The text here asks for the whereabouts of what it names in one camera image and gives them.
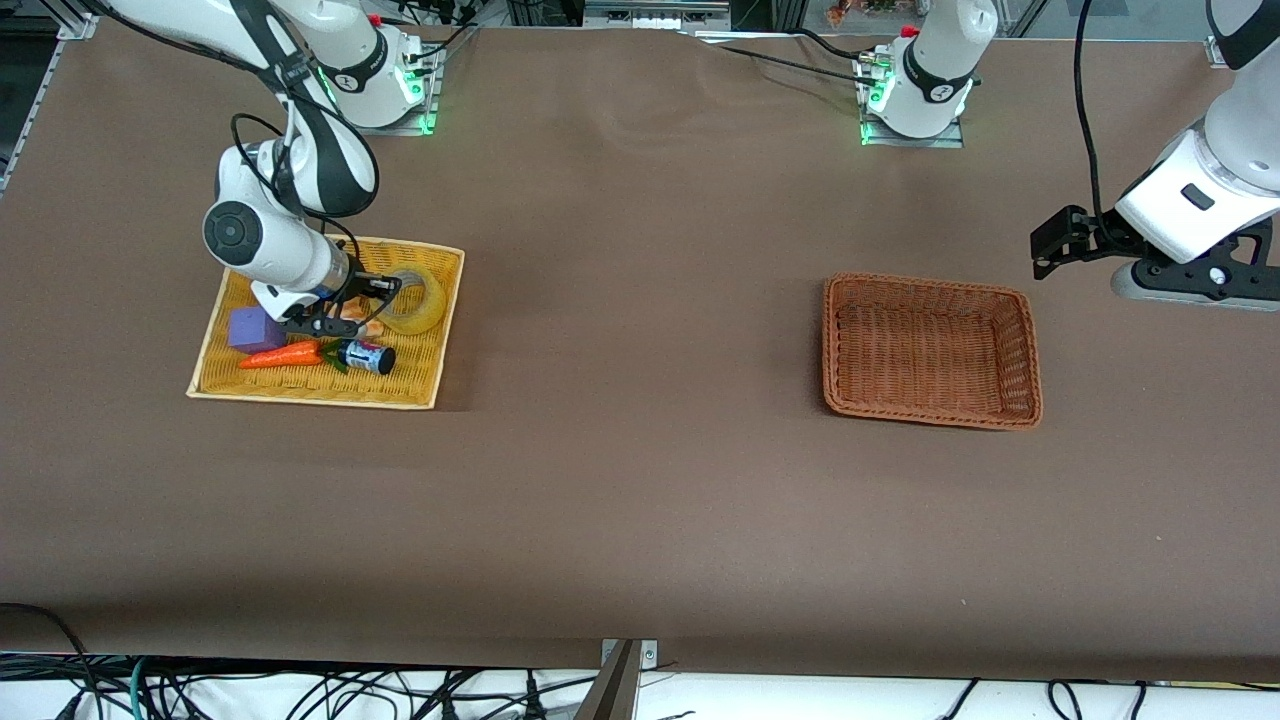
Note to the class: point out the orange toy carrot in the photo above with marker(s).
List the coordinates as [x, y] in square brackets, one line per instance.
[280, 355]

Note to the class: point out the toy croissant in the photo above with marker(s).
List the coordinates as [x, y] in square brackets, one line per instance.
[372, 328]

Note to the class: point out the grey power strip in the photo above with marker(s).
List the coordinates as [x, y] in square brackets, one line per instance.
[655, 14]

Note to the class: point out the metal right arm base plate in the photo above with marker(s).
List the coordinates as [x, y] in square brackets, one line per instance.
[432, 100]

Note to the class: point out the small black can blue label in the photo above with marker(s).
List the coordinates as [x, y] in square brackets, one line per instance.
[368, 357]

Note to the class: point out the metal table edge bracket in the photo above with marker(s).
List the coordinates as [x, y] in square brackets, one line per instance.
[648, 655]

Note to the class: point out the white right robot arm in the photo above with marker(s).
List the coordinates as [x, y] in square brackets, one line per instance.
[275, 245]

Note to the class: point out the clear yellowish tape roll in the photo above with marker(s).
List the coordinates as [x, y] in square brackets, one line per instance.
[432, 300]

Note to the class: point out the brown wicker basket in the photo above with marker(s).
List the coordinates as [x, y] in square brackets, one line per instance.
[930, 350]

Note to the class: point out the purple foam cube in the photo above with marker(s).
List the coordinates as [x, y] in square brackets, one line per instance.
[250, 332]

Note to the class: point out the yellow wicker tray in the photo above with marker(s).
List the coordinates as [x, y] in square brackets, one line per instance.
[420, 370]

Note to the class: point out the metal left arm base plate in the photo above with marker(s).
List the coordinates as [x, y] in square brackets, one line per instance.
[955, 135]

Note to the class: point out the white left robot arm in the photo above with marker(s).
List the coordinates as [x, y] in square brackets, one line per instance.
[1230, 170]

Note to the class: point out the brown table cover sheet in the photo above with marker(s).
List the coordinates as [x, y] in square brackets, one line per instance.
[640, 500]

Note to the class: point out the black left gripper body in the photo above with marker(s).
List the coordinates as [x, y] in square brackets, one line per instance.
[1098, 241]

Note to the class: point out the aluminium frame corner profile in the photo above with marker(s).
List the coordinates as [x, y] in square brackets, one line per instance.
[78, 26]
[1218, 52]

